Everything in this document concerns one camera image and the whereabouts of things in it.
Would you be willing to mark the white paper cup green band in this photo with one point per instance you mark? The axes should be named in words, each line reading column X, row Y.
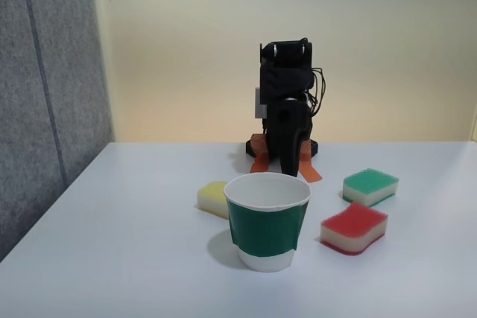
column 266, row 228

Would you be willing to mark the green sponge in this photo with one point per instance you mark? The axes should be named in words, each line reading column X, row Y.
column 369, row 184

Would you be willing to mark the grey felt partition panel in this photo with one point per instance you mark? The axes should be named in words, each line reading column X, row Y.
column 44, row 91

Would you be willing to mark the red sponge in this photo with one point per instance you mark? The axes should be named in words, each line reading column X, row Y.
column 352, row 226

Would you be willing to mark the yellow sponge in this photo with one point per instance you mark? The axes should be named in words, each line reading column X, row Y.
column 210, row 199

